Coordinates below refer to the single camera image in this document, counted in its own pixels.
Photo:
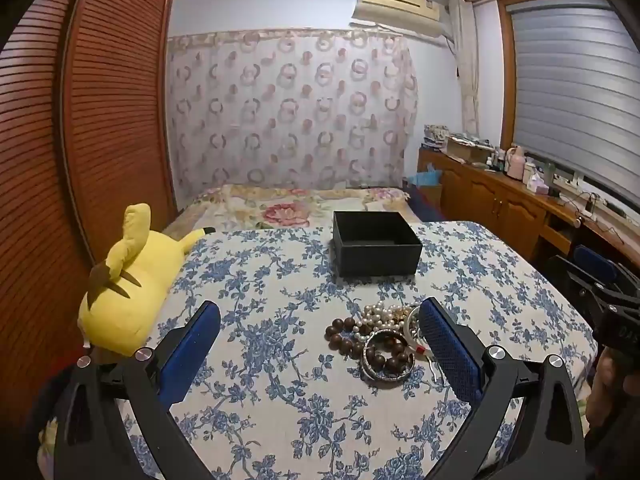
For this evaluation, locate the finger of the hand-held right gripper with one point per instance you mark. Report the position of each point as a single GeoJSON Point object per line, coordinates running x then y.
{"type": "Point", "coordinates": [595, 262]}
{"type": "Point", "coordinates": [575, 277]}

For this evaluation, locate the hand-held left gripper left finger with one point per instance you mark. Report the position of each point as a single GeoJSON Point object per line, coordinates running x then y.
{"type": "Point", "coordinates": [192, 345]}

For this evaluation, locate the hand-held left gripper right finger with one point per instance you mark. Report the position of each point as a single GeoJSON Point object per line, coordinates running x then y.
{"type": "Point", "coordinates": [450, 355]}

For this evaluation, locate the metal bangle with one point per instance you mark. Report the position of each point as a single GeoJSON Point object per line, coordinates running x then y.
{"type": "Point", "coordinates": [370, 367]}

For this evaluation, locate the black jewelry box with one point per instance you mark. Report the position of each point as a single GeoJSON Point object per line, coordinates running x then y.
{"type": "Point", "coordinates": [380, 260]}

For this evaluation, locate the person's right hand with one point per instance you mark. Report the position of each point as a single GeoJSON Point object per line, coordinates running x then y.
{"type": "Point", "coordinates": [607, 385]}

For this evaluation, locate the white bangle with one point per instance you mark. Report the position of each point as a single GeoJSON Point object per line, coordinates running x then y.
{"type": "Point", "coordinates": [409, 330]}

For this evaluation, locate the yellow plush toy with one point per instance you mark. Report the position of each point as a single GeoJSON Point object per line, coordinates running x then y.
{"type": "Point", "coordinates": [135, 285]}

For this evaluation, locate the tissue box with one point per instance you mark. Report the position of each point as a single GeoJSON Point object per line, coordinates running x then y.
{"type": "Point", "coordinates": [536, 182]}

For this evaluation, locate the blue floral bedsheet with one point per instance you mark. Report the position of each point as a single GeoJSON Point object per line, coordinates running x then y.
{"type": "Point", "coordinates": [300, 360]}

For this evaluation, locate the wooden cabinet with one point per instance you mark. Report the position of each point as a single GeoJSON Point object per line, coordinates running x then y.
{"type": "Point", "coordinates": [480, 195]}

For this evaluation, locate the pink thermos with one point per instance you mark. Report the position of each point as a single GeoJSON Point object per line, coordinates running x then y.
{"type": "Point", "coordinates": [515, 162]}

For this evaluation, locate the dark blue bed cover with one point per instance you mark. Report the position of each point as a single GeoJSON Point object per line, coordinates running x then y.
{"type": "Point", "coordinates": [425, 205]}

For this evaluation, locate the pink floral quilt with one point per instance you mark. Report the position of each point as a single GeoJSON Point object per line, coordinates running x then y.
{"type": "Point", "coordinates": [280, 210]}

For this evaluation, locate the cardboard box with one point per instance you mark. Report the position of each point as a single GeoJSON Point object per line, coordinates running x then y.
{"type": "Point", "coordinates": [465, 150]}

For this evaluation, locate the grey window blind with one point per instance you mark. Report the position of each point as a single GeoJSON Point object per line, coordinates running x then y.
{"type": "Point", "coordinates": [575, 95]}

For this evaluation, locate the blue plastic bag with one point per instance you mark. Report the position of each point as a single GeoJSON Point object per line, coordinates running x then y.
{"type": "Point", "coordinates": [425, 179]}

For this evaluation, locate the stack of printed boxes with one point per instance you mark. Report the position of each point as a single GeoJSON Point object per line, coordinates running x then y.
{"type": "Point", "coordinates": [434, 136]}

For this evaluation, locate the wooden louvered wardrobe door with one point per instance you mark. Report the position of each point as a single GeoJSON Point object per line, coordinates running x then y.
{"type": "Point", "coordinates": [30, 210]}
{"type": "Point", "coordinates": [120, 110]}

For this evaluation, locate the white lace curtain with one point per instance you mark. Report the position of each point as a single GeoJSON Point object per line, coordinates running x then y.
{"type": "Point", "coordinates": [465, 60]}

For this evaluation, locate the circle print curtain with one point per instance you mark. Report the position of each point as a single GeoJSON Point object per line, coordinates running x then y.
{"type": "Point", "coordinates": [290, 110]}

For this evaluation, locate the wooden window frame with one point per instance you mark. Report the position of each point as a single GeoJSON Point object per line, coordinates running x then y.
{"type": "Point", "coordinates": [506, 85]}

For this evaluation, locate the wall air conditioner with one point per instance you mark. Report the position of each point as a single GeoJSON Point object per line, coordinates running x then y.
{"type": "Point", "coordinates": [395, 7]}

